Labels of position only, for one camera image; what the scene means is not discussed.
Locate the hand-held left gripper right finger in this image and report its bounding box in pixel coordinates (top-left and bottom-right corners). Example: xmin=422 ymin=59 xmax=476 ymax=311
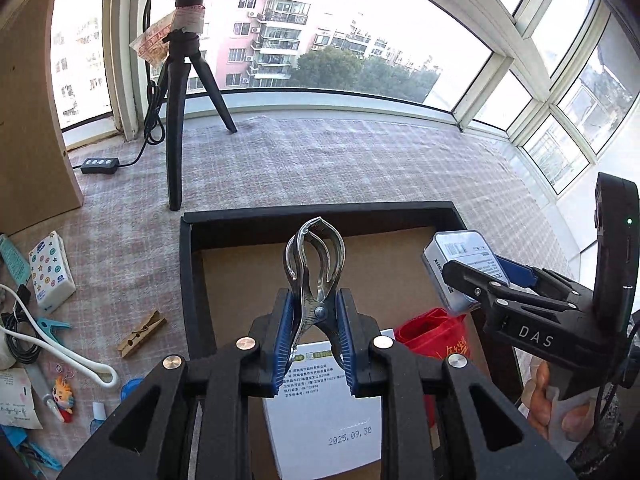
xmin=336 ymin=287 xmax=576 ymax=480

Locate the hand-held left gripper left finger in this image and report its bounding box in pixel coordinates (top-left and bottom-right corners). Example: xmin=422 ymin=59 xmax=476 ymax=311
xmin=57 ymin=287 xmax=297 ymax=480

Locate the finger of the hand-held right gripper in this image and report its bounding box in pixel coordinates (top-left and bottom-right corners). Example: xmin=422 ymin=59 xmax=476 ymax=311
xmin=441 ymin=258 xmax=586 ymax=323
xmin=494 ymin=255 xmax=583 ymax=303

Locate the white blue small box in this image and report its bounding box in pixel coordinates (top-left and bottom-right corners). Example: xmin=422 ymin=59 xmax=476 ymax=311
xmin=421 ymin=230 xmax=511 ymax=317

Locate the silver metal clip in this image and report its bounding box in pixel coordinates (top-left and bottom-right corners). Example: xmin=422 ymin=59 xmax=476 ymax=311
xmin=284 ymin=216 xmax=347 ymax=367

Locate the black cardboard box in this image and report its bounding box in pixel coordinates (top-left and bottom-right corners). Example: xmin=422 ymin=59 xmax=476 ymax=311
xmin=180 ymin=201 xmax=526 ymax=480

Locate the thick white cable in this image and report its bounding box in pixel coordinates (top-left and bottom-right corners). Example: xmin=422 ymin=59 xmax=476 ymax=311
xmin=0 ymin=284 xmax=120 ymax=387

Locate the smiley print tissue packet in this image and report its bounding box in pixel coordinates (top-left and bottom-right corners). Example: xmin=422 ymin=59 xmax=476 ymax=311
xmin=27 ymin=231 xmax=77 ymax=314

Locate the clear plastic tube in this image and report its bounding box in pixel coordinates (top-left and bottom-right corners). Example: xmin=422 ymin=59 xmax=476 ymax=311
xmin=22 ymin=361 xmax=56 ymax=411

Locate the person's right hand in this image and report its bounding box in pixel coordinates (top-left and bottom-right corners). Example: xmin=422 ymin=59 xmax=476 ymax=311
xmin=521 ymin=360 xmax=608 ymax=443

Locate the red cloth bag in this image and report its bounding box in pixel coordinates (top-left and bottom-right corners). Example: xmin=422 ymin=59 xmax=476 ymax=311
xmin=394 ymin=308 xmax=473 ymax=428

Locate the white paper box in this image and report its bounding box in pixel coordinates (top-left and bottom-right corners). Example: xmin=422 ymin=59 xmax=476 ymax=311
xmin=262 ymin=329 xmax=396 ymax=467

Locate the wooden clothespin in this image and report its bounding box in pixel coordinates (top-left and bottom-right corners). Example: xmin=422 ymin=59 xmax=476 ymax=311
xmin=117 ymin=309 xmax=168 ymax=359

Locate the blue round disc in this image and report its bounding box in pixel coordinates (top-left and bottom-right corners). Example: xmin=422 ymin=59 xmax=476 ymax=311
xmin=120 ymin=377 xmax=146 ymax=403

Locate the black tripod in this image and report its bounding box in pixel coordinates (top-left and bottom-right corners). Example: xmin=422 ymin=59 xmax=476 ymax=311
xmin=152 ymin=0 xmax=238 ymax=212

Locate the black inline remote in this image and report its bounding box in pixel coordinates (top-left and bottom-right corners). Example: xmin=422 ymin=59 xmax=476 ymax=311
xmin=80 ymin=157 xmax=122 ymax=176

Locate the white paper card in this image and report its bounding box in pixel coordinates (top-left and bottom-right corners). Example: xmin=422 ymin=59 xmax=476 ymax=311
xmin=0 ymin=367 xmax=43 ymax=431

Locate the teal tube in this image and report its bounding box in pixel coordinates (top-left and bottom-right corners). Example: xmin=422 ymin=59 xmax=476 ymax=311
xmin=0 ymin=234 xmax=32 ymax=306

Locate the curved wooden board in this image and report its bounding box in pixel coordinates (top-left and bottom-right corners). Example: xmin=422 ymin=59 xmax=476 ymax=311
xmin=0 ymin=0 xmax=85 ymax=236

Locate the pink paper label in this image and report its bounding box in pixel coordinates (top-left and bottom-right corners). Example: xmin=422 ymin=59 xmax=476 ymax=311
xmin=129 ymin=4 xmax=207 ymax=64

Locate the cartoon keychain toy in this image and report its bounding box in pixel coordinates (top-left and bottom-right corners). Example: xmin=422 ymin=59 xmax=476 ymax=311
xmin=50 ymin=360 xmax=77 ymax=423

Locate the black power cable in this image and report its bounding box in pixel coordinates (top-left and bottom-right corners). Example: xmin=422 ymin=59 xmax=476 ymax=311
xmin=120 ymin=0 xmax=168 ymax=167

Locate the black cord coil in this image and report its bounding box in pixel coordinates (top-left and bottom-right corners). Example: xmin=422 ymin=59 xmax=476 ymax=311
xmin=0 ymin=312 xmax=42 ymax=365

